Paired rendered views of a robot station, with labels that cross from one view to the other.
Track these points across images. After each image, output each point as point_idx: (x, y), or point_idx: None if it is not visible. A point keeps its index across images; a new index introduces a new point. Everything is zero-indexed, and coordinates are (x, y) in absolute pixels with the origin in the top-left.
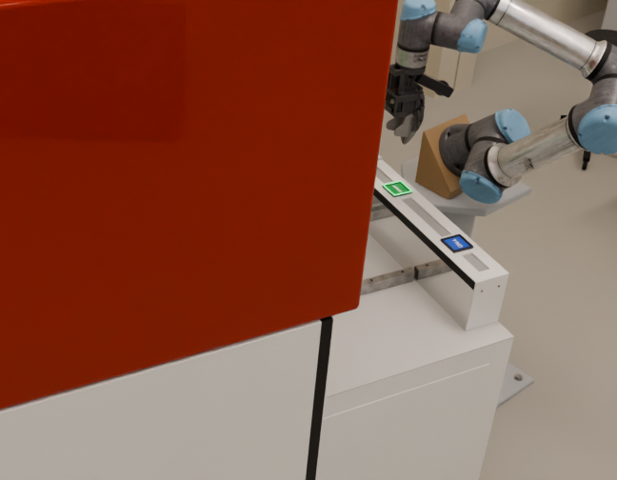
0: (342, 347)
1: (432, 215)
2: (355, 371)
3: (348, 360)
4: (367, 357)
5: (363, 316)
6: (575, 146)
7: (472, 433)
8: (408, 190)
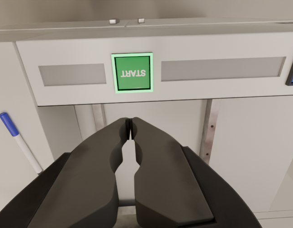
0: (251, 164)
1: (227, 56)
2: (276, 166)
3: (264, 166)
4: (271, 155)
5: (233, 139)
6: None
7: None
8: (146, 56)
